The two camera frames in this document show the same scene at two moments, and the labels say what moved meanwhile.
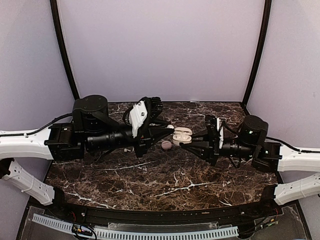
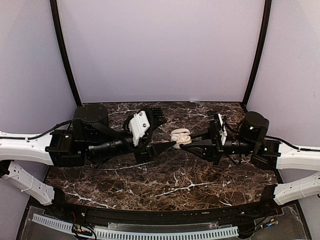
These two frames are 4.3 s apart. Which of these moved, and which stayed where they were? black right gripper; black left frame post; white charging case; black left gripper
Moved: black left gripper
Stayed: white charging case; black left frame post; black right gripper
